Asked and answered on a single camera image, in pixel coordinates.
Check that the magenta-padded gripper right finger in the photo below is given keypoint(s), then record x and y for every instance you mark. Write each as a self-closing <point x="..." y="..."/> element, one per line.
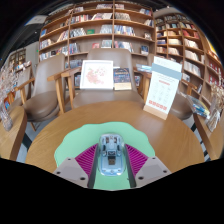
<point x="136" y="160"/>

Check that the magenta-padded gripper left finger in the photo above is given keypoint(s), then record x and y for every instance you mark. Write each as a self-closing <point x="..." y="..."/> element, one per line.
<point x="86" y="160"/>

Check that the transparent blue computer mouse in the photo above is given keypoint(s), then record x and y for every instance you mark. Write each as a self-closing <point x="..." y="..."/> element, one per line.
<point x="111" y="156"/>

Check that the green blob-shaped mouse pad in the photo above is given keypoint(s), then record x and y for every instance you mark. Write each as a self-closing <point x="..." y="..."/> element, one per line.
<point x="76" y="140"/>

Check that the brown padded wooden armchair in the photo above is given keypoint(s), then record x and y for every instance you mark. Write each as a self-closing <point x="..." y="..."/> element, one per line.
<point x="181" y="106"/>
<point x="106" y="96"/>
<point x="43" y="100"/>

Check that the white sign with wooden base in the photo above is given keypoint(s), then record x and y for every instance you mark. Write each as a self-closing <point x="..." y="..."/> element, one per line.
<point x="163" y="86"/>

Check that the stack of colourful books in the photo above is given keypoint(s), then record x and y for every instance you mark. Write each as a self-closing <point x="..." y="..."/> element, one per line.
<point x="198" y="106"/>

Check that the dark book with tan strip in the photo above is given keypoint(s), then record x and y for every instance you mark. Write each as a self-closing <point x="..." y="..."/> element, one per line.
<point x="122" y="76"/>

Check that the white framed floral picture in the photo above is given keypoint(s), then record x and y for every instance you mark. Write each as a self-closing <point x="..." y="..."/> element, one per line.
<point x="96" y="75"/>

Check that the glass vase with dried flowers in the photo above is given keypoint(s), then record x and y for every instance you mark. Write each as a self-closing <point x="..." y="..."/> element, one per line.
<point x="6" y="121"/>
<point x="213" y="120"/>

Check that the light blue book stack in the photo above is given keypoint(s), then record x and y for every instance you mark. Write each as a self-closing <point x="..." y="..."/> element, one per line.
<point x="143" y="68"/>

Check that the small wooden shelf unit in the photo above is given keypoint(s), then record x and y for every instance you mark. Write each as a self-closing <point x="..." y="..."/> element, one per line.
<point x="20" y="60"/>

